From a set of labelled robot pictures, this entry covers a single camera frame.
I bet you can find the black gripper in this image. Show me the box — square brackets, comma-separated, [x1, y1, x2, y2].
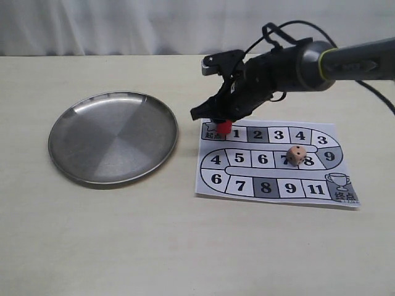
[190, 55, 277, 123]

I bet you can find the red cylinder game piece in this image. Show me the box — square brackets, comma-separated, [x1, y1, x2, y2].
[216, 120, 232, 136]

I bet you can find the wooden die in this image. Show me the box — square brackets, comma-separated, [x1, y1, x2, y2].
[286, 146, 307, 166]

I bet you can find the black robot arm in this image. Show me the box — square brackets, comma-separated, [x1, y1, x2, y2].
[190, 38, 394, 123]

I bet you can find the paper number game board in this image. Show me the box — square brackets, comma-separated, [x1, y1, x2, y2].
[195, 120, 360, 208]

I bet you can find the round stainless steel plate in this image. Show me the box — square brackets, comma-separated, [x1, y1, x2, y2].
[48, 91, 179, 186]

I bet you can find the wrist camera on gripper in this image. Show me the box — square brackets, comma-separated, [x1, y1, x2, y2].
[201, 49, 244, 77]

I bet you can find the black cable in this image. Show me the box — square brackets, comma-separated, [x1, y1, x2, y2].
[237, 20, 395, 117]

